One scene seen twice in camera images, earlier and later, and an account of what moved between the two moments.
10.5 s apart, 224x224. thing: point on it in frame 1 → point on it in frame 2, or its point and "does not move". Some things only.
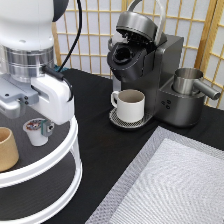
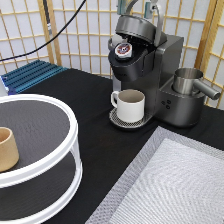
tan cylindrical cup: (9, 156) does not move
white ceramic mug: (130, 105) does not move
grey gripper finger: (46, 127) → (121, 7)
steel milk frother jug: (186, 82) does not move
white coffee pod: (33, 128) → (123, 50)
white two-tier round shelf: (46, 178) does not move
